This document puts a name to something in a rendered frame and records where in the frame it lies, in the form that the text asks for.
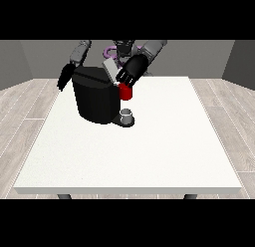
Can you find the pale grey machine lid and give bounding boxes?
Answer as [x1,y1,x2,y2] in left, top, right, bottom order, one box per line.
[102,58,122,85]

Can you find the small grey cup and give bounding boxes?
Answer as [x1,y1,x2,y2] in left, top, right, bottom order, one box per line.
[120,108,134,124]

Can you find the red pod holder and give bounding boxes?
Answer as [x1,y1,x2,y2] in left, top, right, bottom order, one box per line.
[118,82,133,102]

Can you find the grey robot trunk purple rings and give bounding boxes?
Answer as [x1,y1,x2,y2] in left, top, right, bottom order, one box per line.
[103,40,144,68]

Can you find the black coffee machine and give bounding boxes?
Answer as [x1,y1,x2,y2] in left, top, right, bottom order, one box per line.
[71,65,135,127]

